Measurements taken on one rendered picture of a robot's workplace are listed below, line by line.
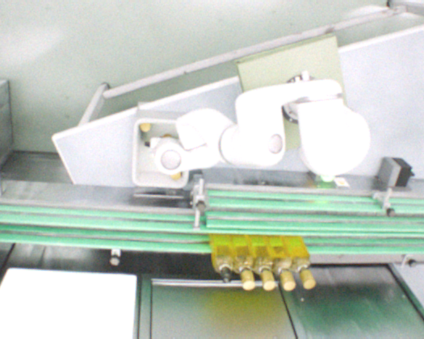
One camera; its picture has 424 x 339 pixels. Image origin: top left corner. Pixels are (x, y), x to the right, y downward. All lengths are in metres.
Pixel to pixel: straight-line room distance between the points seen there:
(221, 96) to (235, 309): 0.65
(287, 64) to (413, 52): 0.45
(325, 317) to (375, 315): 0.17
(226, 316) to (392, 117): 0.87
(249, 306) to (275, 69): 0.71
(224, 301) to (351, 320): 0.41
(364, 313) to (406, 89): 0.76
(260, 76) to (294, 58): 0.11
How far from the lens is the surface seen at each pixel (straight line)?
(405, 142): 1.61
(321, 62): 1.31
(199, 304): 1.28
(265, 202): 1.28
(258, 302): 1.32
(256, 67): 1.25
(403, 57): 1.50
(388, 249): 1.56
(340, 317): 1.41
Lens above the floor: 2.01
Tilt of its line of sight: 63 degrees down
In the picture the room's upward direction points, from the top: 168 degrees clockwise
